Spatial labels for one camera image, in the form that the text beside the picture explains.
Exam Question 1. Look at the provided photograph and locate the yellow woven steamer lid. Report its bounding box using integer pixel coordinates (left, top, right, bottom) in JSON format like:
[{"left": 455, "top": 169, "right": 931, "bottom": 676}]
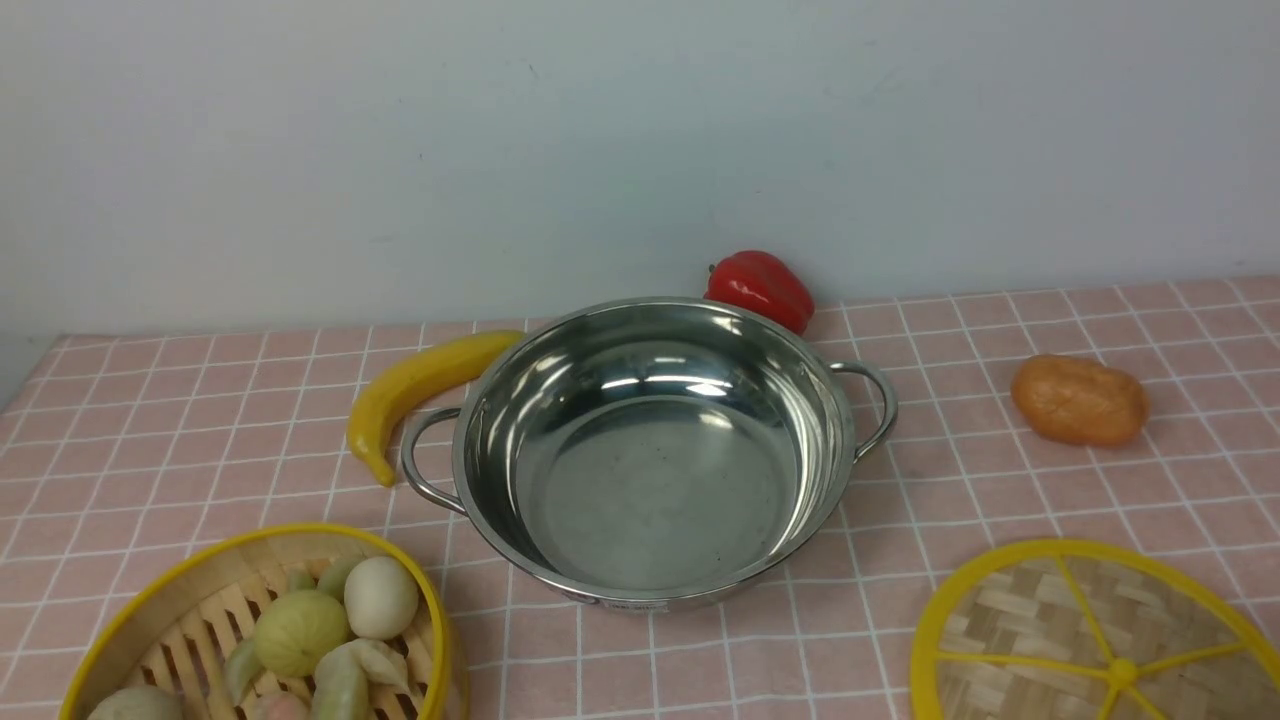
[{"left": 909, "top": 538, "right": 1279, "bottom": 719}]

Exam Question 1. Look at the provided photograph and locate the yellow bamboo steamer basket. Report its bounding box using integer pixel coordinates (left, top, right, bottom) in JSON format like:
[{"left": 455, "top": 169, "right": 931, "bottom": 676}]
[{"left": 59, "top": 523, "right": 474, "bottom": 719}]

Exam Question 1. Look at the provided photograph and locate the stainless steel pot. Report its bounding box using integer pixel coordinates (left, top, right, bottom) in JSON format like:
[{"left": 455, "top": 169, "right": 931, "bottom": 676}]
[{"left": 399, "top": 297, "right": 899, "bottom": 612}]

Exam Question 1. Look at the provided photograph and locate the red bell pepper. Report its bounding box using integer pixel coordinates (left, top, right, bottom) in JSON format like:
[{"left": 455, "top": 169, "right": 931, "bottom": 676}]
[{"left": 703, "top": 250, "right": 817, "bottom": 336}]

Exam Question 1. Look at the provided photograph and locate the yellow plastic banana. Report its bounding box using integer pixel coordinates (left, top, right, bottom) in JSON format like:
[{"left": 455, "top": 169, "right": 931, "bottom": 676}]
[{"left": 346, "top": 331, "right": 524, "bottom": 488}]

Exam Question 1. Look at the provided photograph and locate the white round bun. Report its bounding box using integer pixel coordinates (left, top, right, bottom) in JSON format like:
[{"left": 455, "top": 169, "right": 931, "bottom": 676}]
[{"left": 344, "top": 556, "right": 419, "bottom": 641}]

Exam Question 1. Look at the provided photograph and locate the white dumpling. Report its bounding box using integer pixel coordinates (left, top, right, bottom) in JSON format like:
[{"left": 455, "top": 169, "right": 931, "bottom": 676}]
[{"left": 337, "top": 638, "right": 413, "bottom": 694}]

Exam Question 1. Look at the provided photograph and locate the brown potato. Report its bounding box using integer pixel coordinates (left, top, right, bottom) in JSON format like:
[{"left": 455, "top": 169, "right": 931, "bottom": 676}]
[{"left": 1010, "top": 354, "right": 1151, "bottom": 446}]

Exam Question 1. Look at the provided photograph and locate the green round bun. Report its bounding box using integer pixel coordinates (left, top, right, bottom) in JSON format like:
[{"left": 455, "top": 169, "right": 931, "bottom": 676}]
[{"left": 252, "top": 591, "right": 349, "bottom": 678}]

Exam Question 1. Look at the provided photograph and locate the green dumpling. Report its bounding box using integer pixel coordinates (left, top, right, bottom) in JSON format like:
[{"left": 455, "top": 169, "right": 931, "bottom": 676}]
[{"left": 308, "top": 644, "right": 370, "bottom": 719}]

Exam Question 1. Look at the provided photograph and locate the pink dumpling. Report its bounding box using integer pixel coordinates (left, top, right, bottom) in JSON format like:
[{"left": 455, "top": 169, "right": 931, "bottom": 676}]
[{"left": 250, "top": 691, "right": 310, "bottom": 720}]

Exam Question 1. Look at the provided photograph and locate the pale dumpling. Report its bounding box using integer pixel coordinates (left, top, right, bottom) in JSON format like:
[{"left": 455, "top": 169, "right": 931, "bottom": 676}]
[{"left": 221, "top": 637, "right": 264, "bottom": 706}]

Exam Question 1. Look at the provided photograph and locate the pink checkered tablecloth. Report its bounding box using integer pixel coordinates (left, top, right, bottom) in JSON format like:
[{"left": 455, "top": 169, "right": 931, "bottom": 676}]
[{"left": 1, "top": 272, "right": 1279, "bottom": 719}]

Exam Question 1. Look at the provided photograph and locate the pale round bun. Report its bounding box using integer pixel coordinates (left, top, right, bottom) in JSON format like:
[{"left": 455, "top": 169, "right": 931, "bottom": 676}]
[{"left": 88, "top": 685, "right": 184, "bottom": 720}]

